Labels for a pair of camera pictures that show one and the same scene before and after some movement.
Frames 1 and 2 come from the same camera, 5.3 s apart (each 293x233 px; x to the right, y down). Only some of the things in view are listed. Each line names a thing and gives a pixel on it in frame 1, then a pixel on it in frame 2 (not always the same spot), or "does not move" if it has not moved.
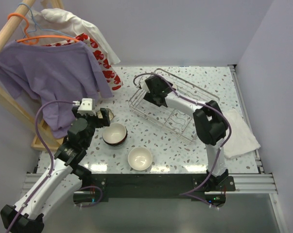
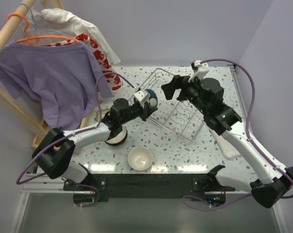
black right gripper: [148, 97] → [169, 88]
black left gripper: [103, 117] → [145, 110]
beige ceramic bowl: [139, 158] does not move
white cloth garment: [56, 23] does not move
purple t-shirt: [65, 71] does not move
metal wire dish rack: [180, 123] does not move
